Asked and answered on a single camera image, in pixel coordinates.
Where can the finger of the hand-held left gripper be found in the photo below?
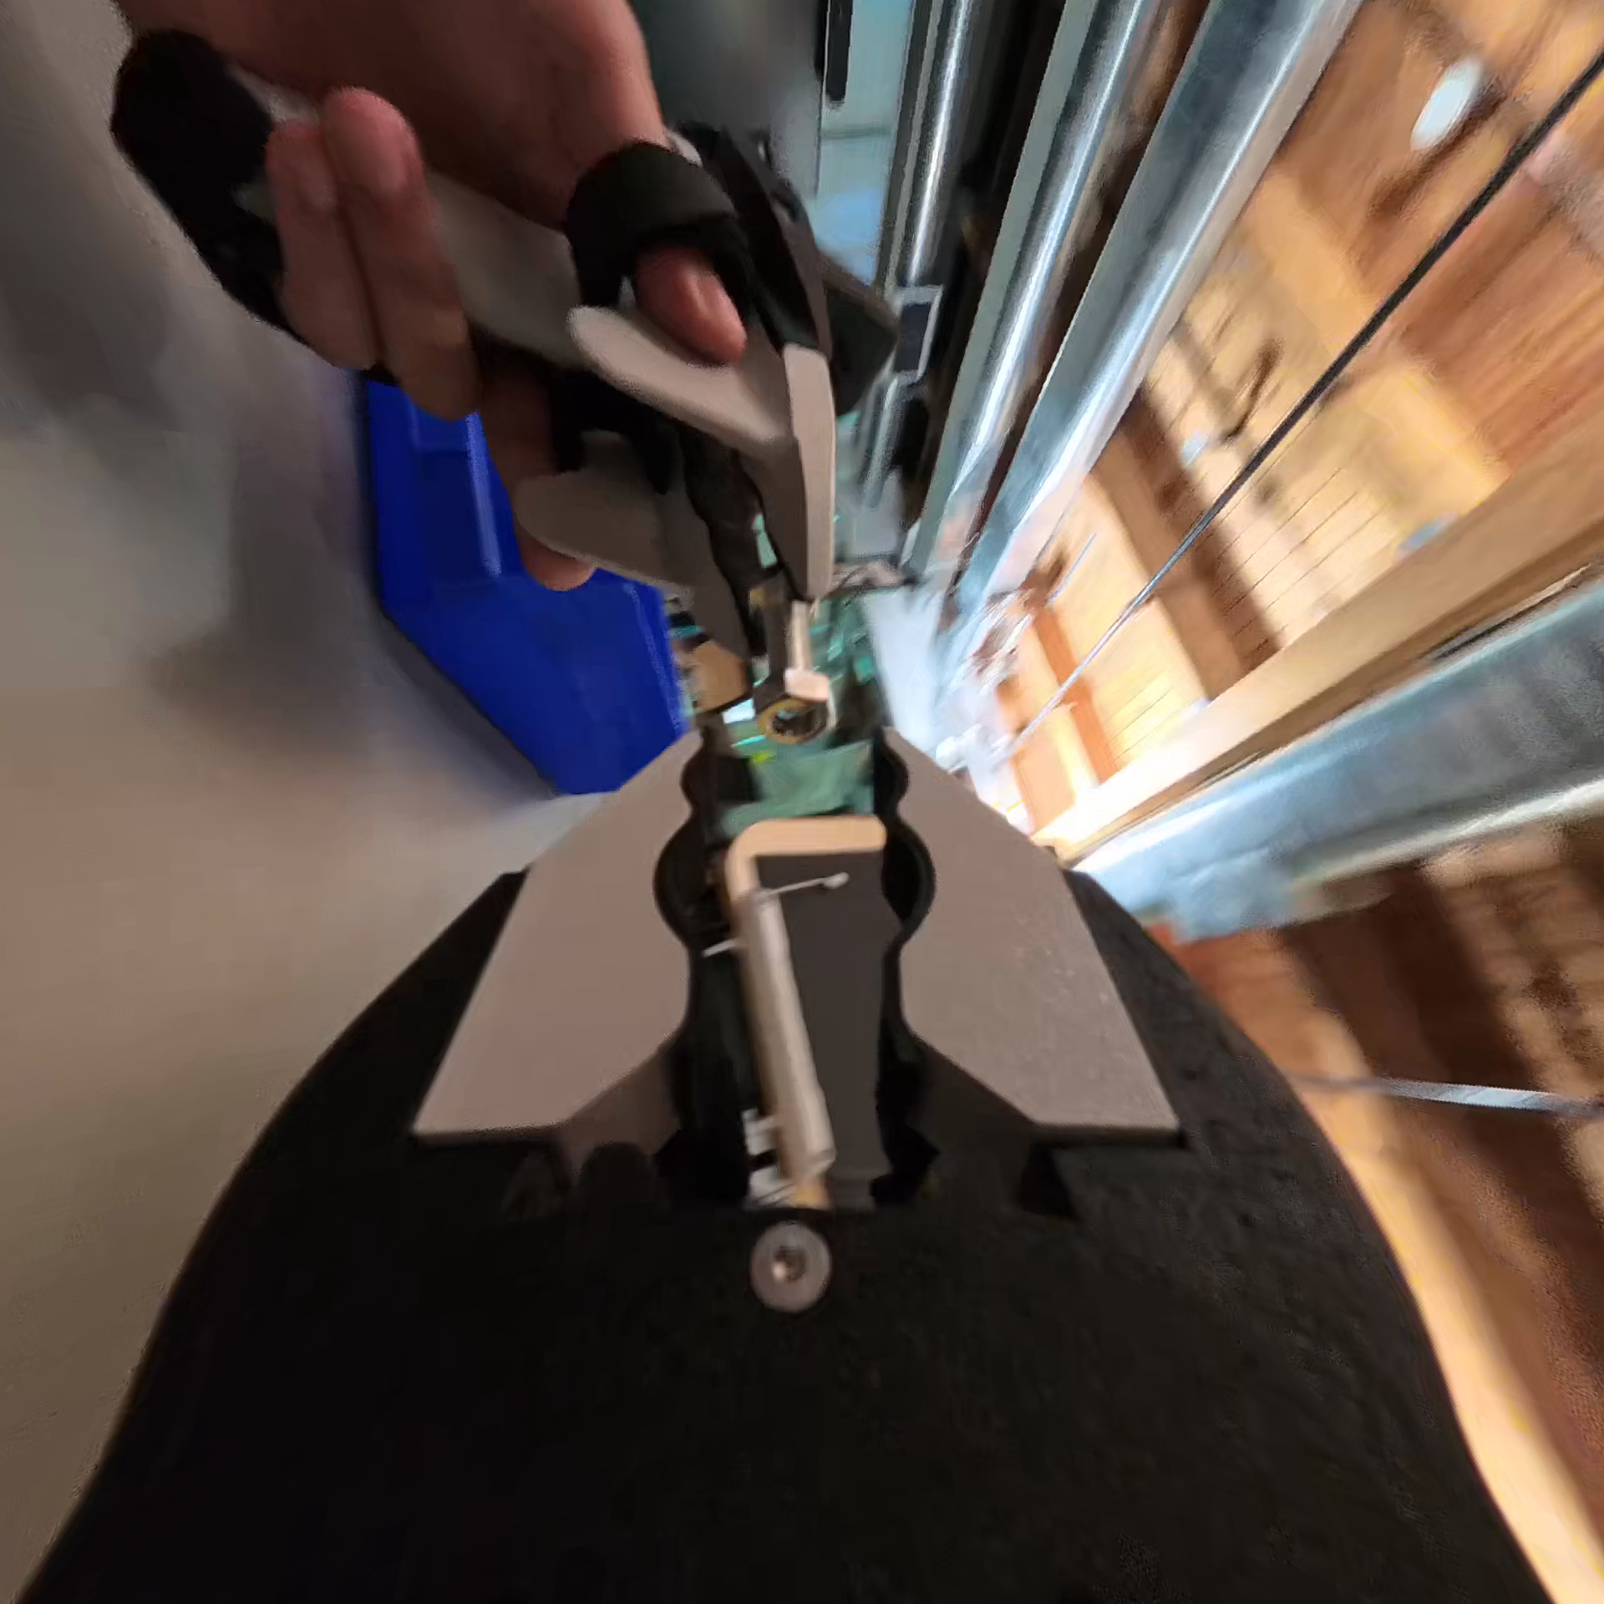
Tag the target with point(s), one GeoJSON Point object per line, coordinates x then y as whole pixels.
{"type": "Point", "coordinates": [802, 450]}
{"type": "Point", "coordinates": [603, 522]}

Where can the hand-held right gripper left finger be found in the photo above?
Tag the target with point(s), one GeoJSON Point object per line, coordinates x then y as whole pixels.
{"type": "Point", "coordinates": [562, 1002]}

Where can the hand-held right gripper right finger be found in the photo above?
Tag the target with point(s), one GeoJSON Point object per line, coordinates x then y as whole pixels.
{"type": "Point", "coordinates": [1026, 1002]}

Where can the blue plastic bin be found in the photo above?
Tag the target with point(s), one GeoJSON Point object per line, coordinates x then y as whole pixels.
{"type": "Point", "coordinates": [541, 679]}

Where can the steel hex bolt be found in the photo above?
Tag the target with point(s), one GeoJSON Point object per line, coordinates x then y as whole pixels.
{"type": "Point", "coordinates": [795, 645]}

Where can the steel hex nut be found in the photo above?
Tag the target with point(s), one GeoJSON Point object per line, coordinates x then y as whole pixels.
{"type": "Point", "coordinates": [766, 715]}

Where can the grey desk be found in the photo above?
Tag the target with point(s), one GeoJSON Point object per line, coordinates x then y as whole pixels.
{"type": "Point", "coordinates": [189, 817]}

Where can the person's left hand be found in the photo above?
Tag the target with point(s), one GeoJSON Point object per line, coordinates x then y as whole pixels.
{"type": "Point", "coordinates": [503, 74]}

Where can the black panel with wooden edge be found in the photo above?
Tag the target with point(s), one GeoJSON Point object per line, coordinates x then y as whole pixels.
{"type": "Point", "coordinates": [839, 977]}

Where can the silver metal tube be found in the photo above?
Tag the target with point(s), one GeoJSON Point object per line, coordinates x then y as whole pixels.
{"type": "Point", "coordinates": [774, 1002]}

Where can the silver ventilation duct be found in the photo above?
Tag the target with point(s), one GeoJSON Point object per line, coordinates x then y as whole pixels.
{"type": "Point", "coordinates": [1378, 752]}
{"type": "Point", "coordinates": [1125, 250]}

